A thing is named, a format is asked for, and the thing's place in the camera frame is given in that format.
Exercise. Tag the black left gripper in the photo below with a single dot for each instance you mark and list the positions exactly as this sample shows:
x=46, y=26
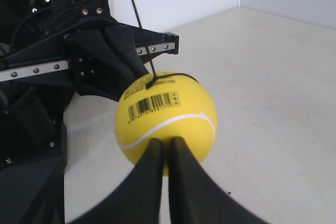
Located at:
x=64, y=46

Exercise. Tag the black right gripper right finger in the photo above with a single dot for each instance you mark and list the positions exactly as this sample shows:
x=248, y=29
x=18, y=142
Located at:
x=194, y=197

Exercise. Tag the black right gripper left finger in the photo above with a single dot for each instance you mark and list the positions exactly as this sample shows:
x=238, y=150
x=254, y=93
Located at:
x=138, y=198

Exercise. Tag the yellow tennis ball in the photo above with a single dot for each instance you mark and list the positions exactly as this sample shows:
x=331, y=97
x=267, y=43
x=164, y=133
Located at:
x=163, y=106

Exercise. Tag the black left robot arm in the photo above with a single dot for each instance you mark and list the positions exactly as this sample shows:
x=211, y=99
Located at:
x=33, y=152

